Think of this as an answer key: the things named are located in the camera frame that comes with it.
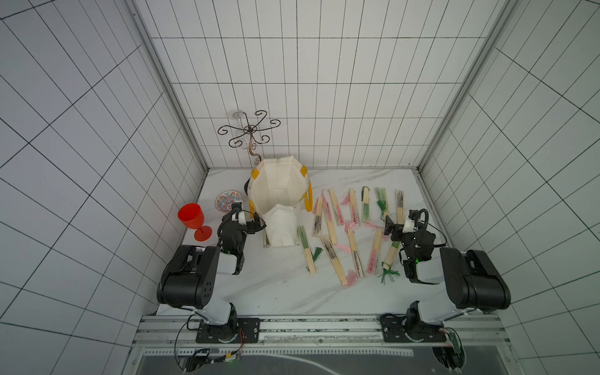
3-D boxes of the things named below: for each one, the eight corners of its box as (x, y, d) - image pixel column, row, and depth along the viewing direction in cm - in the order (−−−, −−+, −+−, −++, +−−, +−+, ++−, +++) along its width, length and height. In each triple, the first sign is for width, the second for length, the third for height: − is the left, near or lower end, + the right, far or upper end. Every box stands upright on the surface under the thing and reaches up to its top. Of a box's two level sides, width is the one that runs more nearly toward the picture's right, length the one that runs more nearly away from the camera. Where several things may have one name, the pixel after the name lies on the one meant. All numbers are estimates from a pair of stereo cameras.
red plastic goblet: (193, 242, 97) (174, 220, 83) (198, 226, 102) (181, 203, 88) (210, 242, 97) (195, 220, 83) (215, 226, 102) (201, 203, 88)
